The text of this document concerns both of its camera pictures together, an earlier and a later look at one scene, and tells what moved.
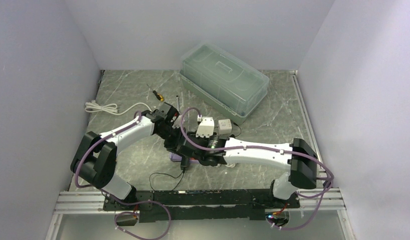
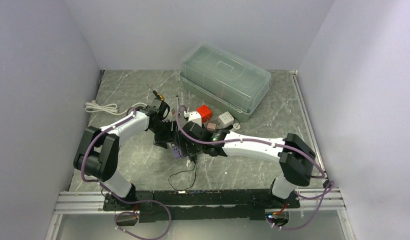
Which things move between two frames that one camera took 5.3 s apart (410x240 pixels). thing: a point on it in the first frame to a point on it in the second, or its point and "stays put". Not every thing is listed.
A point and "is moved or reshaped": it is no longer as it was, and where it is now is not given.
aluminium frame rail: [321, 197] stays put
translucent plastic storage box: [232, 87] stays put
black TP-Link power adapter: [184, 162] is moved or reshaped
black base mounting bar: [199, 206] stays put
